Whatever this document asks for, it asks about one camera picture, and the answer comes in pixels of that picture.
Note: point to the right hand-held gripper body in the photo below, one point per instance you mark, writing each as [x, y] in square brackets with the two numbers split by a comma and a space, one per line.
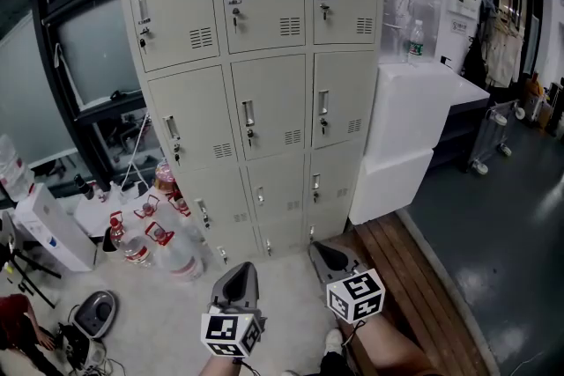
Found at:
[357, 297]

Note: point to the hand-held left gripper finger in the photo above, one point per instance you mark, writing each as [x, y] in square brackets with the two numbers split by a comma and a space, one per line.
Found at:
[254, 286]
[220, 284]

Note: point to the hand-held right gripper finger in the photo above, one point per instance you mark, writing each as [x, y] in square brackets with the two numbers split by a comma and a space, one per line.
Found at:
[318, 264]
[346, 262]

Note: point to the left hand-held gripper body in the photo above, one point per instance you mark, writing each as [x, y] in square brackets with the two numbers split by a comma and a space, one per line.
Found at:
[229, 332]

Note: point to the grid of grey locker doors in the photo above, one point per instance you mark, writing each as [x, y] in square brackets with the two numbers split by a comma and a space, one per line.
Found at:
[269, 101]

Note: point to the person's left forearm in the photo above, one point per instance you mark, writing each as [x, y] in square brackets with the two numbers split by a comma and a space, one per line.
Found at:
[222, 366]

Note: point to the person's right forearm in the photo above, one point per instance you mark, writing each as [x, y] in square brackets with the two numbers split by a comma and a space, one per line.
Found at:
[392, 352]

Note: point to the grey metal locker cabinet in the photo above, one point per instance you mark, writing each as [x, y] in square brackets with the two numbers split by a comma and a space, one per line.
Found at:
[227, 57]

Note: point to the person's white shoe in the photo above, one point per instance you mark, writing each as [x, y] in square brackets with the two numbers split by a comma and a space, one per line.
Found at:
[334, 341]

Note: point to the brown wooden plank platform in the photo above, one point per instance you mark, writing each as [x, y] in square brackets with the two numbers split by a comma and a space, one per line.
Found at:
[410, 277]

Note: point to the person's dark trouser leg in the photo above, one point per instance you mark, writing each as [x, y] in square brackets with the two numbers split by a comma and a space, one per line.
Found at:
[331, 367]

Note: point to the small white foam box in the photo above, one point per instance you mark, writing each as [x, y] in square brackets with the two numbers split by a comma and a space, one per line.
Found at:
[388, 189]

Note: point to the water jug with orange label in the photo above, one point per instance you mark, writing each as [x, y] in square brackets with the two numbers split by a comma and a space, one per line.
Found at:
[166, 178]

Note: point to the grey round device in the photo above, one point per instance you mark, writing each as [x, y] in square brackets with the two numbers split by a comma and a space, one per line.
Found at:
[94, 312]

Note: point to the large white foam box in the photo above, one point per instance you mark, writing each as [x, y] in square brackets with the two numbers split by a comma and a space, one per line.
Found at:
[410, 110]

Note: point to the black bottle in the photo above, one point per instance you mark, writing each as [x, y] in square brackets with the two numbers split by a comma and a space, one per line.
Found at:
[83, 187]

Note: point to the white water dispenser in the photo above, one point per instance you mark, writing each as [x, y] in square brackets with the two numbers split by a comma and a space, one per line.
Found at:
[53, 229]

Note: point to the clear panel wheeled cart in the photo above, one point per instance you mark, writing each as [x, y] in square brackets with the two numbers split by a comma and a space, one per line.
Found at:
[491, 136]

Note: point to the black tripod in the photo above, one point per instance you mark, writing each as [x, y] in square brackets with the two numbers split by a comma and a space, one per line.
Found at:
[26, 266]

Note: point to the white counter with dark base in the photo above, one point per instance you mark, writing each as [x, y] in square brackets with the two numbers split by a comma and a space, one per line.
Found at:
[467, 94]

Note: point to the clear plastic water bottle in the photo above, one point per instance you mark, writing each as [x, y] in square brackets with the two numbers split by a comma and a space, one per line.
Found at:
[415, 44]

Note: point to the large water cooler bottle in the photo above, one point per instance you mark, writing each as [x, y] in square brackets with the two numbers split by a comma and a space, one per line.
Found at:
[13, 171]

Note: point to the black hanging garment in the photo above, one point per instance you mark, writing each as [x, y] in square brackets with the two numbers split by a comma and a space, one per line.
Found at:
[475, 57]

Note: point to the beige hanging garment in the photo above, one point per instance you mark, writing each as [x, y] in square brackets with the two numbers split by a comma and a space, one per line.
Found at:
[504, 48]

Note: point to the black window frame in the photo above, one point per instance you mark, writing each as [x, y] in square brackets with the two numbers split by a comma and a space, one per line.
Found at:
[66, 110]

